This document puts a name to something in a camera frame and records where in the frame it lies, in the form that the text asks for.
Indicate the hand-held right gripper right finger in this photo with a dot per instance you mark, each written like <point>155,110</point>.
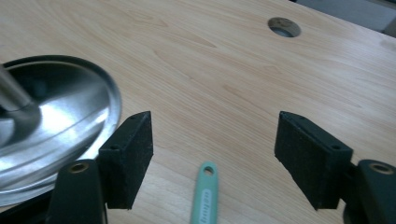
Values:
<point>311,161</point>

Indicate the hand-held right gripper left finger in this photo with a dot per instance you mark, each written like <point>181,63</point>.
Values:
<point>127,161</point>

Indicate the shiny steel bowl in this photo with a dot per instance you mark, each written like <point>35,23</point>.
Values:
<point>67,124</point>

